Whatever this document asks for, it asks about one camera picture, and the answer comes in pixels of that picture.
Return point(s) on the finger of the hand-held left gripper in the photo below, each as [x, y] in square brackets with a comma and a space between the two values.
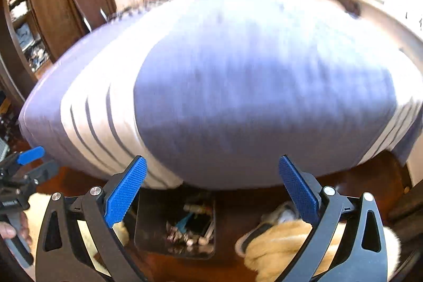
[41, 171]
[31, 154]

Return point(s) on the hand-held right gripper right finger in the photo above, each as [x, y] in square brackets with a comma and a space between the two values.
[297, 191]

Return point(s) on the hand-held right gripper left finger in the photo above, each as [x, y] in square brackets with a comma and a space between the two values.
[127, 192]

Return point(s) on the black plastic bin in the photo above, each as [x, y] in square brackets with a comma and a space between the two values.
[158, 202]

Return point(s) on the person's left hand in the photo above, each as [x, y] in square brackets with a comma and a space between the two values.
[11, 230]

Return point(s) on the white grey slipper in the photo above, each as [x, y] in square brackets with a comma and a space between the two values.
[264, 225]

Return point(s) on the teal snack packet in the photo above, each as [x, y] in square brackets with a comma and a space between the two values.
[185, 222]

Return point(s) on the blue white striped pillow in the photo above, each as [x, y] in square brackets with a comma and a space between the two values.
[248, 87]

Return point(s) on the folded grey clothes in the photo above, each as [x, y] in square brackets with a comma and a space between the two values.
[25, 36]

